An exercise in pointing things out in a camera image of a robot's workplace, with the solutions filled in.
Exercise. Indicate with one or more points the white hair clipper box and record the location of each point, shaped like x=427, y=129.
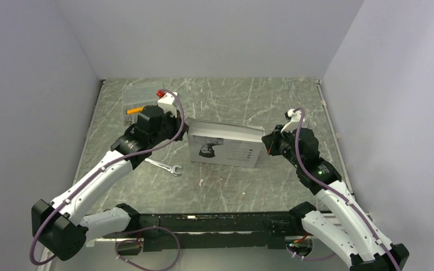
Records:
x=224, y=144

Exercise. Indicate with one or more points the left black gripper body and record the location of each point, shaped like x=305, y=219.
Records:
x=170, y=130

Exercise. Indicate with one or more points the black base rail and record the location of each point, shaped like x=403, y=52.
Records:
x=272, y=230

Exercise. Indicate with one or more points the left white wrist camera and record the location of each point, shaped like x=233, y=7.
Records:
x=167, y=101

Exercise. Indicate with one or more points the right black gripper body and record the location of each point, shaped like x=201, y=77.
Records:
x=282, y=144

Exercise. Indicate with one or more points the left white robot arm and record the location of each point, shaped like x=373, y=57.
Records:
x=61, y=227

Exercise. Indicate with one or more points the silver combination wrench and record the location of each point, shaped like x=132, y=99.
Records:
x=175, y=170

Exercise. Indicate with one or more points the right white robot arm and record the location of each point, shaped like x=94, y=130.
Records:
x=357, y=242

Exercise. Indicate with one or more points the clear plastic organizer box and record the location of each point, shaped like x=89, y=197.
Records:
x=138, y=95

